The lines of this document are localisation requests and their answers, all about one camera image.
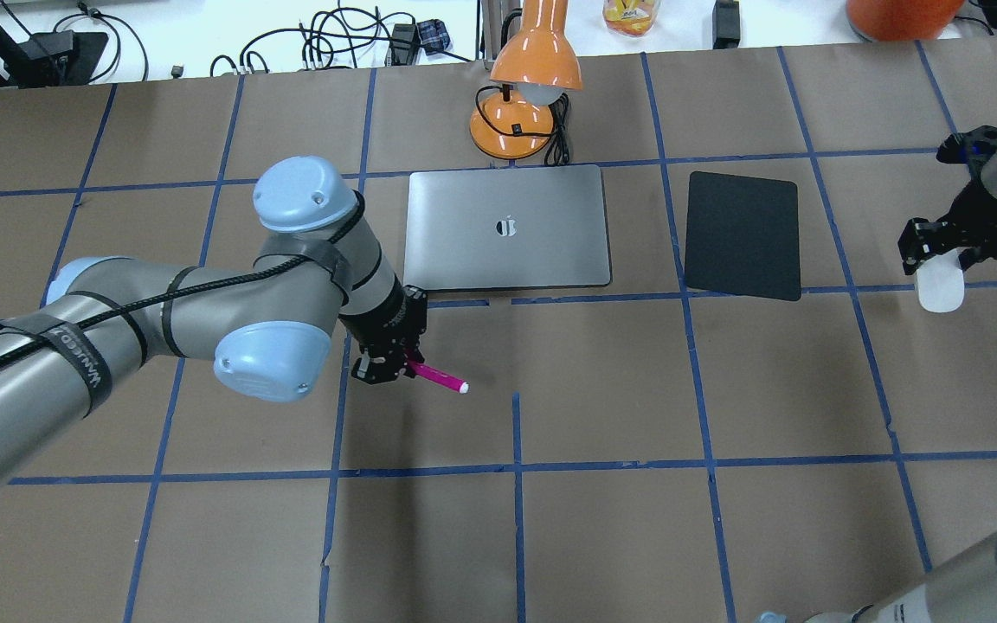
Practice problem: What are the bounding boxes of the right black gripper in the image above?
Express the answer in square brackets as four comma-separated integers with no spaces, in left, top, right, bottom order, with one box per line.
[898,182,997,276]

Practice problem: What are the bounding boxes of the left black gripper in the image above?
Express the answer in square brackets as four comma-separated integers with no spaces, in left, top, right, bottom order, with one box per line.
[338,284,428,385]

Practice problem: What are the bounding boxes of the white computer mouse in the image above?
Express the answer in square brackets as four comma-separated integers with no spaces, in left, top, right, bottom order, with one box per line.
[915,248,966,314]

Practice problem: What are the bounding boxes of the pink marker pen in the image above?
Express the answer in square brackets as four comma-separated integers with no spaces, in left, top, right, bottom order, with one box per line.
[407,360,470,395]

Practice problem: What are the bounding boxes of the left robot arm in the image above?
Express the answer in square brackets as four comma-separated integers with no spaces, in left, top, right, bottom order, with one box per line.
[0,155,428,486]

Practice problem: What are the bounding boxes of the black mousepad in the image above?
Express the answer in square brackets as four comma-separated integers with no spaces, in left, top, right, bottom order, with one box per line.
[682,172,802,301]

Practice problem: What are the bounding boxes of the silver closed laptop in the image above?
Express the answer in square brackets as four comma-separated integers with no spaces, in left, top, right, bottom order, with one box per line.
[403,164,613,292]

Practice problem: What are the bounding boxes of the orange cylindrical container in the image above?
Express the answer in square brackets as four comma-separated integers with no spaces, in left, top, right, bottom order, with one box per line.
[844,1,965,41]

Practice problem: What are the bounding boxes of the black power adapter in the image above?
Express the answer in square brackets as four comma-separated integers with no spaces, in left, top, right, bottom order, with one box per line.
[711,0,743,50]

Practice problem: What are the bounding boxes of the orange desk lamp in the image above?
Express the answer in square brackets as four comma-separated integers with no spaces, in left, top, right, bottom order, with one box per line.
[468,1,584,166]

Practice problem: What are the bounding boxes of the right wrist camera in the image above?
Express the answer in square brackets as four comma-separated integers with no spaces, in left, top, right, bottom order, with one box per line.
[936,124,997,178]

